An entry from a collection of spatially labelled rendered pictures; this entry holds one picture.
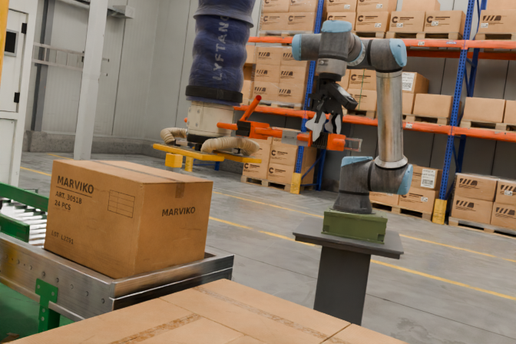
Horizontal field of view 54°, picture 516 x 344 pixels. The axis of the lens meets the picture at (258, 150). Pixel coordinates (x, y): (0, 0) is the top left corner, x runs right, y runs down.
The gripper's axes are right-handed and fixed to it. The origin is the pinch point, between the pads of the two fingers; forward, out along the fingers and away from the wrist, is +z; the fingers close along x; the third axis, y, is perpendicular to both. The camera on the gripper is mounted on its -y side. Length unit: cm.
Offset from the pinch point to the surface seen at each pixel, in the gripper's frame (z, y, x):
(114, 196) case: 33, 80, 29
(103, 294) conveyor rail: 65, 61, 38
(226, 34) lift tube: -34, 50, 6
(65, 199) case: 40, 110, 36
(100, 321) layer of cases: 65, 41, 48
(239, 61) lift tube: -25, 49, -1
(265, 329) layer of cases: 65, 14, 2
